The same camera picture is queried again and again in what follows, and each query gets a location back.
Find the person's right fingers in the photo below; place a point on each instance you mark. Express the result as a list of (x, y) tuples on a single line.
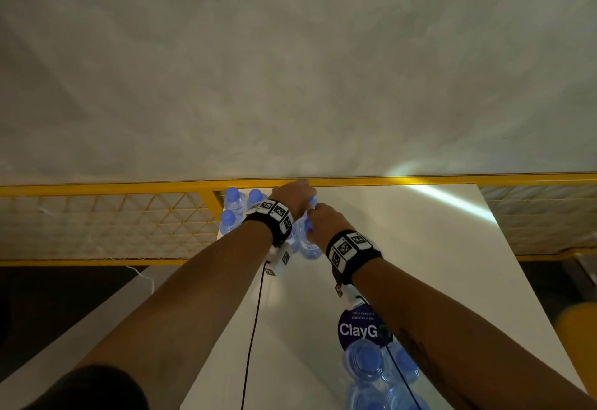
[(310, 219)]

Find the person's right forearm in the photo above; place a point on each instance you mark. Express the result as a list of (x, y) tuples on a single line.
[(457, 339)]

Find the person's left hand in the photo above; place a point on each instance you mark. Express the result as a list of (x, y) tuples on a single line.
[(294, 197)]

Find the round purple sticker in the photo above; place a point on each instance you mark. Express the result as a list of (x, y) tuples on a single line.
[(357, 330)]

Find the person's right hand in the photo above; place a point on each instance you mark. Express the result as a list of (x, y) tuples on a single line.
[(326, 226)]

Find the clear water bottle blue cap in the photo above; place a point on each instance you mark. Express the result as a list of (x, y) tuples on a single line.
[(232, 197), (366, 400), (405, 364), (308, 248), (255, 197), (364, 360), (228, 220), (406, 401)]

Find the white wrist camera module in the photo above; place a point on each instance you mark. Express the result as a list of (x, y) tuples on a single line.
[(280, 259), (350, 293)]

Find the black wristband with marker tags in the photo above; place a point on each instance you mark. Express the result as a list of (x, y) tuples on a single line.
[(350, 253), (273, 218)]

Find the blurred yellow object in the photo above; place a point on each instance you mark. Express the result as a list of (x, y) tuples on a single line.
[(578, 349)]

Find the black sleeve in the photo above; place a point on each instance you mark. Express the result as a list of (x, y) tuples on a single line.
[(88, 391)]

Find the person's left forearm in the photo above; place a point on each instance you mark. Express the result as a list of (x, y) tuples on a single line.
[(196, 302)]

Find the yellow metal railing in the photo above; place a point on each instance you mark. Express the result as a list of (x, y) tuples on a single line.
[(140, 186)]

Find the person's left fingers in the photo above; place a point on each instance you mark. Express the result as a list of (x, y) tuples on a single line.
[(312, 192)]

